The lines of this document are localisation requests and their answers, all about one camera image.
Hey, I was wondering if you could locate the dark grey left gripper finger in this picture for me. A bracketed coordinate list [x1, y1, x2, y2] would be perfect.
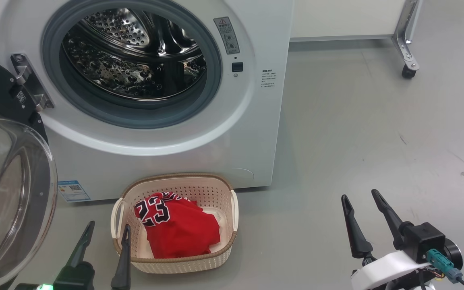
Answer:
[110, 224, 132, 290]
[66, 220, 95, 268]

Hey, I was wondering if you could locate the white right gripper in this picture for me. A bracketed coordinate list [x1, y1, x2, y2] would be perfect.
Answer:
[341, 189, 432, 290]

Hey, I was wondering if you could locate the red basketball jersey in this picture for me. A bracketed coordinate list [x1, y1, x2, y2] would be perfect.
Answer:
[135, 192, 221, 259]

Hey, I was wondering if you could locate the round glass washer door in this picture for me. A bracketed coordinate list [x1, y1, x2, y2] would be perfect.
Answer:
[0, 48, 58, 290]

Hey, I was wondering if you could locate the white front-load washing machine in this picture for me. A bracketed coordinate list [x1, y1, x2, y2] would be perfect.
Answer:
[0, 0, 295, 202]

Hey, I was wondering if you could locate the cream perforated laundry basket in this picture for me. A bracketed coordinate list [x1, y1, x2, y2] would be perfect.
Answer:
[110, 173, 239, 274]

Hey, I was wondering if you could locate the grey rubber door seal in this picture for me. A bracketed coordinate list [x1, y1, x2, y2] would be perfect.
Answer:
[41, 0, 222, 129]

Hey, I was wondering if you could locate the metal door hinge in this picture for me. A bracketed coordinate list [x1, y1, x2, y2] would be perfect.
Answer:
[10, 53, 54, 112]

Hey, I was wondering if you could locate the stainless steel washer drum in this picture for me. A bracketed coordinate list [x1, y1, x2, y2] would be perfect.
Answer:
[62, 8, 207, 101]

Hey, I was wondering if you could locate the blue energy label sticker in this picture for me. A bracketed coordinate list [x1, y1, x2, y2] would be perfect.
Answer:
[58, 180, 91, 202]

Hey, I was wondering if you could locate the metal cart leg with caster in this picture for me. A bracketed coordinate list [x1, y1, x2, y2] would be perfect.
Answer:
[392, 0, 423, 71]

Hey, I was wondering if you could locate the white partition panel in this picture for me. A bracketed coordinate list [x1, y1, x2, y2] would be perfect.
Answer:
[290, 0, 406, 42]

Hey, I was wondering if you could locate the grey warning sticker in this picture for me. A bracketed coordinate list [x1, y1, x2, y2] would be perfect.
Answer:
[214, 17, 240, 55]

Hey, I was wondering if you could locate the teal plug right camera cable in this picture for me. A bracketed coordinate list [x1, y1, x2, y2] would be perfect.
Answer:
[426, 249, 464, 290]

